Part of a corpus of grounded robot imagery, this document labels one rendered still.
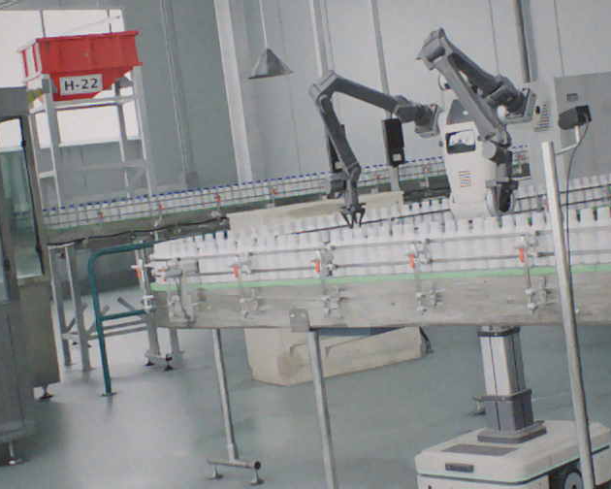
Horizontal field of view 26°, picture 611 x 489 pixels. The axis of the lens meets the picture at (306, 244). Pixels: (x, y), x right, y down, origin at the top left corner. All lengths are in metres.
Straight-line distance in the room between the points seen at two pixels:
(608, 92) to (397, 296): 6.54
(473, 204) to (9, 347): 3.29
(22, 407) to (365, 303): 3.29
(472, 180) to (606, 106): 5.87
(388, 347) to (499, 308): 4.93
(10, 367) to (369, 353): 2.73
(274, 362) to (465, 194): 4.04
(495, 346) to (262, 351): 4.11
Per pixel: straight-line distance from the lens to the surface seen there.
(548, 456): 4.96
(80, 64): 11.23
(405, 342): 9.17
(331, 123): 5.00
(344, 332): 5.14
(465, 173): 5.02
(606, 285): 3.96
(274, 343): 8.80
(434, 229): 4.38
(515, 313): 4.17
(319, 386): 4.90
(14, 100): 9.78
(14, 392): 7.45
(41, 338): 9.78
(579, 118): 3.50
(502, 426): 5.14
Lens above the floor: 1.38
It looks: 3 degrees down
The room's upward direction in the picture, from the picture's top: 8 degrees counter-clockwise
